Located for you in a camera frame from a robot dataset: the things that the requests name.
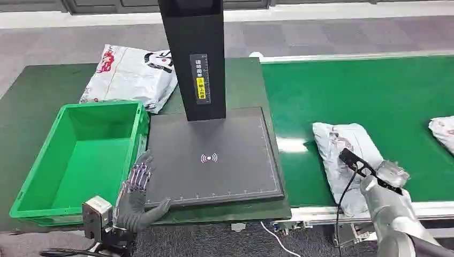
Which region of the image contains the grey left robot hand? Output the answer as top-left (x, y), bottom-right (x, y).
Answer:
top-left (112, 149), bottom-right (172, 234)

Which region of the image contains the grey parcel with red print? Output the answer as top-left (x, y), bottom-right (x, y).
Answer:
top-left (428, 116), bottom-right (454, 156)
top-left (312, 122), bottom-right (385, 218)

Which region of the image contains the green plastic crate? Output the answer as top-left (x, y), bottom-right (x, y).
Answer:
top-left (9, 100), bottom-right (150, 228)

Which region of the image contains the white parcel with black print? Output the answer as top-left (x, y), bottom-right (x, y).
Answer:
top-left (78, 44), bottom-right (179, 115)

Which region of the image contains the small green circuit board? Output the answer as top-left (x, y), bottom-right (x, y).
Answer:
top-left (273, 220), bottom-right (306, 232)

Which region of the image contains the black scanner column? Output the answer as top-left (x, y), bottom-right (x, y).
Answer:
top-left (157, 0), bottom-right (228, 122)

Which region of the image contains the green conveyor belt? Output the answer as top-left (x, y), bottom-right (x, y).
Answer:
top-left (260, 55), bottom-right (454, 208)

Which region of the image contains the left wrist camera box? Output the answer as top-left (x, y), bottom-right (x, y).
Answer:
top-left (81, 195), bottom-right (114, 242)

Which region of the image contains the black scanner base plate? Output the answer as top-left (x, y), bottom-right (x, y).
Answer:
top-left (145, 106), bottom-right (285, 209)

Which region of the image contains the thin white cable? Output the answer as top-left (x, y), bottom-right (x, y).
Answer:
top-left (260, 221), bottom-right (302, 257)

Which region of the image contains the silver conveyor frame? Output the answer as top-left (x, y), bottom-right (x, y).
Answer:
top-left (249, 49), bottom-right (454, 249)

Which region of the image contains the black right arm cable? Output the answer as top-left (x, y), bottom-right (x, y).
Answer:
top-left (334, 169), bottom-right (359, 257)

